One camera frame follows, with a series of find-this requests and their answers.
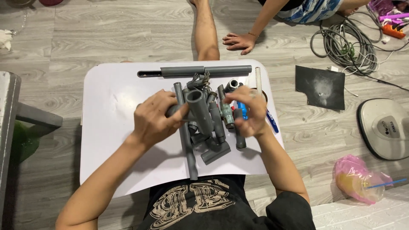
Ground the person's left hand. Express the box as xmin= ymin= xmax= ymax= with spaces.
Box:
xmin=132 ymin=89 xmax=190 ymax=150

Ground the person's right hand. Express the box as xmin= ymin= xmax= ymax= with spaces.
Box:
xmin=223 ymin=85 xmax=273 ymax=139

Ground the grey pipe tee fitting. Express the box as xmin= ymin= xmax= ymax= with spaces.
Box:
xmin=166 ymin=89 xmax=215 ymax=136

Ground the pale ruler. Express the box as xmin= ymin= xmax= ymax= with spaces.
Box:
xmin=255 ymin=67 xmax=263 ymax=97

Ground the short grey pipe piece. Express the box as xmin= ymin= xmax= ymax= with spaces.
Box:
xmin=234 ymin=108 xmax=247 ymax=150

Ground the blue pen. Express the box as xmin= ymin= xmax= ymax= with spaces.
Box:
xmin=265 ymin=108 xmax=279 ymax=134

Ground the long thick grey pipe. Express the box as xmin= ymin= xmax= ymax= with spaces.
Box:
xmin=160 ymin=65 xmax=252 ymax=79

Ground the pile of grey pipe pieces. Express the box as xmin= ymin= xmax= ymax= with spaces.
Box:
xmin=182 ymin=72 xmax=232 ymax=165

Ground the person's leg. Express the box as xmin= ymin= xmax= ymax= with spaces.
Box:
xmin=189 ymin=0 xmax=220 ymax=62

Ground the long thin grey pipe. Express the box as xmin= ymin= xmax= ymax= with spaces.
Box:
xmin=173 ymin=82 xmax=199 ymax=181

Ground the black rubber sheet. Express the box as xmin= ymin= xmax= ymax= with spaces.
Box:
xmin=295 ymin=65 xmax=346 ymax=111

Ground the person's black printed shirt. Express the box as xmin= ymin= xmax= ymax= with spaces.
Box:
xmin=137 ymin=174 xmax=317 ymax=230

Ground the white lap table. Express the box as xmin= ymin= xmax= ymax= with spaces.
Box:
xmin=79 ymin=59 xmax=285 ymax=199

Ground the pink plastic bag with cup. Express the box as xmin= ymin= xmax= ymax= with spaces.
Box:
xmin=333 ymin=155 xmax=393 ymax=205

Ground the white round appliance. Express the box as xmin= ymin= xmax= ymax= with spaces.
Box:
xmin=356 ymin=98 xmax=409 ymax=161

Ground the orange power strip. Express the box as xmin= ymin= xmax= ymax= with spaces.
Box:
xmin=382 ymin=24 xmax=407 ymax=40

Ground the blue straw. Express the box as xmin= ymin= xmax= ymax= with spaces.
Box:
xmin=364 ymin=178 xmax=408 ymax=190

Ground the purple plastic toy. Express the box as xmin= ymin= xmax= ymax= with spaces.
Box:
xmin=367 ymin=0 xmax=409 ymax=26

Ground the green plastic item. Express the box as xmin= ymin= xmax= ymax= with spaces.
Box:
xmin=11 ymin=121 xmax=41 ymax=164

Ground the white crumpled tissue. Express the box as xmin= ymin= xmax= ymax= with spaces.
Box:
xmin=0 ymin=29 xmax=13 ymax=51

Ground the blue valve handle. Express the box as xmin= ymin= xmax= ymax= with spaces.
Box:
xmin=237 ymin=101 xmax=249 ymax=121

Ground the grey valve with red handle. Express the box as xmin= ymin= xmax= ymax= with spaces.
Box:
xmin=218 ymin=84 xmax=236 ymax=129

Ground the coil of grey cable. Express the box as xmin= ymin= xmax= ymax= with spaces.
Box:
xmin=310 ymin=11 xmax=409 ymax=91

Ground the grey metal furniture frame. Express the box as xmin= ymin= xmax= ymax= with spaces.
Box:
xmin=0 ymin=71 xmax=63 ymax=224

